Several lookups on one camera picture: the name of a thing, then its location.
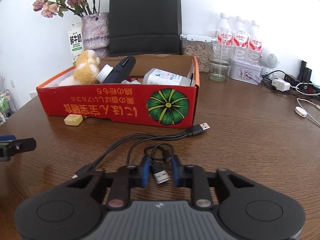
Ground white yellow plush sheep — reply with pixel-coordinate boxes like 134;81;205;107
59;50;100;86

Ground water bottle red label left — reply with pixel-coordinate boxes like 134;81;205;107
216;13;233;56

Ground green white milk carton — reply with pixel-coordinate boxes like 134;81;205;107
68;22;84;65

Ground navy blue pouch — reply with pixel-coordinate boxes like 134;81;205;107
102;56;136;83

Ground black multi-head usb cable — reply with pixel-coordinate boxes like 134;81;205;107
71;122;211;185

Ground clear glass cup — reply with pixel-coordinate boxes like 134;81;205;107
207;42;235;82

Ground black paper bag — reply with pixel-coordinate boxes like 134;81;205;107
109;0;182;56

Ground white charging cable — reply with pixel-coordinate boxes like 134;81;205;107
294;82;320;127

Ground red cardboard box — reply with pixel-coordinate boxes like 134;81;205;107
36;55;200;128

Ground purple textured vase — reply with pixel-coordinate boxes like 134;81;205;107
81;12;110;59

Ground white plastic bottle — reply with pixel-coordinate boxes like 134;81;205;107
142;68;195;87

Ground dried pink flowers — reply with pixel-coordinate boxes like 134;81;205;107
33;0;101;18

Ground white power adapter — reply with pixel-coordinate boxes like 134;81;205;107
271;79;291;92

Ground white ribbed plastic lid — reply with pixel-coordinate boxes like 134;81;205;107
96;64;113;83

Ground small beige block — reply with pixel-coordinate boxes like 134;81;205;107
64;114;83;126

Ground white decorated tin box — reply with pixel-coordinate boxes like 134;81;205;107
229;60;262;85

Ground white tissue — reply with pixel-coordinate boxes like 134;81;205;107
121;80;141;85

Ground clear jar with seeds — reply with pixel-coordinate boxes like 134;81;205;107
180;34;216;73

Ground water bottle red label middle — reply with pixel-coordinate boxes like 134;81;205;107
233;16;249;60

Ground water bottle red label right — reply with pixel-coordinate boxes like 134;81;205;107
248;20;262;63

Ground water bottle red label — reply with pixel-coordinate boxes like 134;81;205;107
233;16;249;60
248;20;262;63
216;13;233;56

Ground small white round speaker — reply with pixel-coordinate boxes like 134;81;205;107
260;51;279;75

